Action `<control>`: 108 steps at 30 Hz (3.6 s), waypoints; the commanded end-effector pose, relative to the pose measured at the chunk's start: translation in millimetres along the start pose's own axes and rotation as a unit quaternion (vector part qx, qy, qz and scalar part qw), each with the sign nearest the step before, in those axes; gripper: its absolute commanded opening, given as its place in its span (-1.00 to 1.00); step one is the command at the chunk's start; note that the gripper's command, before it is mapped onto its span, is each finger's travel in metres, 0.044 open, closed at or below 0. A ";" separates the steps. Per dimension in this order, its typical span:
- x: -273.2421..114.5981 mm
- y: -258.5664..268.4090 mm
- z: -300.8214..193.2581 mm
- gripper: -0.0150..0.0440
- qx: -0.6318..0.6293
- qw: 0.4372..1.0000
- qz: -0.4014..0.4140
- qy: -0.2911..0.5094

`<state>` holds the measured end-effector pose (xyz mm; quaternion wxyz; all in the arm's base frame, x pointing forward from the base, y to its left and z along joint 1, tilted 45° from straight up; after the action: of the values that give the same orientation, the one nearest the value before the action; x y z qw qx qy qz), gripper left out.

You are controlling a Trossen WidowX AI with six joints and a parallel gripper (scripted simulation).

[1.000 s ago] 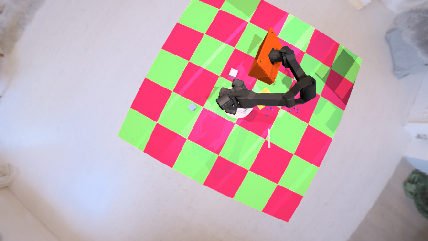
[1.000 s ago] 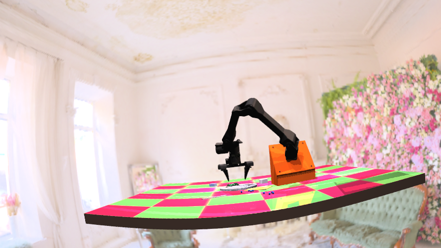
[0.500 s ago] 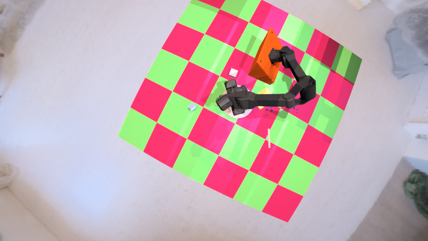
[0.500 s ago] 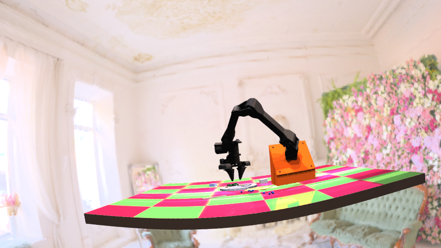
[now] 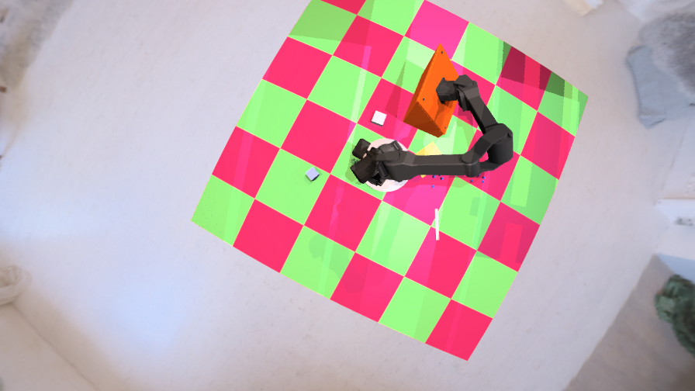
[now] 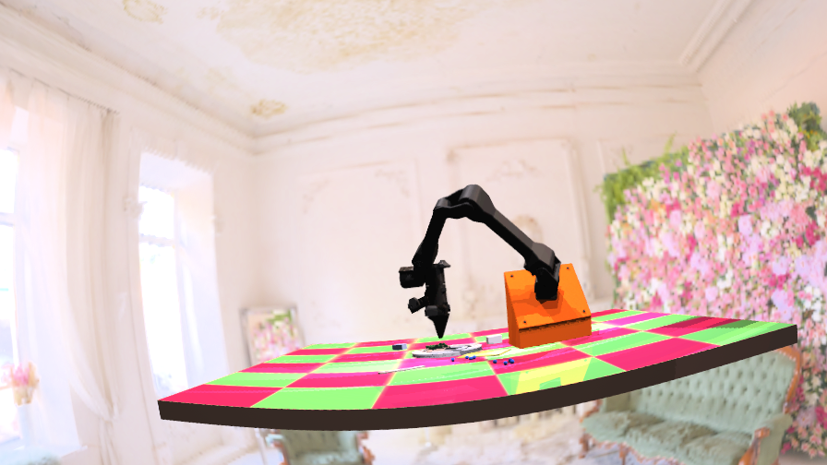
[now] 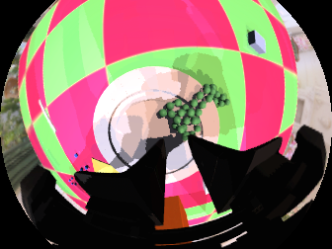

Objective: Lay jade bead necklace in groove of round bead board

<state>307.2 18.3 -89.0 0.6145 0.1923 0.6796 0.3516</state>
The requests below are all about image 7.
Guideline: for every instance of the white round tray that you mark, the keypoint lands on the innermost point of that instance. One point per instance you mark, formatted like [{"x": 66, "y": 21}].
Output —
[{"x": 127, "y": 123}]

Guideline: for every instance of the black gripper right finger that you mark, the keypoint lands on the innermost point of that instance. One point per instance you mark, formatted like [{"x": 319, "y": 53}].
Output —
[{"x": 225, "y": 170}]

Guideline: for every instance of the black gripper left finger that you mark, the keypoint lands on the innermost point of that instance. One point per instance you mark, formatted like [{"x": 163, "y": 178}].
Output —
[{"x": 143, "y": 183}]

